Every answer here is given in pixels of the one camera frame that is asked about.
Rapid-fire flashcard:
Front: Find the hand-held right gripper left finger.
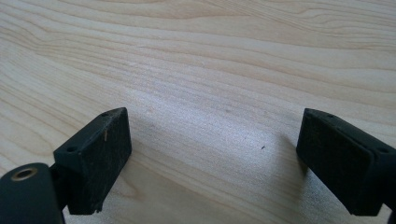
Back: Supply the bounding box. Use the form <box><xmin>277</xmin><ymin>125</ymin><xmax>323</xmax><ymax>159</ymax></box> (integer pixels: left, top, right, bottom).
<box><xmin>52</xmin><ymin>106</ymin><xmax>133</xmax><ymax>216</ymax></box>

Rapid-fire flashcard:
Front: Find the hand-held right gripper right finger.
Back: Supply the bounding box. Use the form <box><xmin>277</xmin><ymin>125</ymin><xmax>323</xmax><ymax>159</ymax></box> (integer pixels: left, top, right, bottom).
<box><xmin>295</xmin><ymin>107</ymin><xmax>396</xmax><ymax>217</ymax></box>

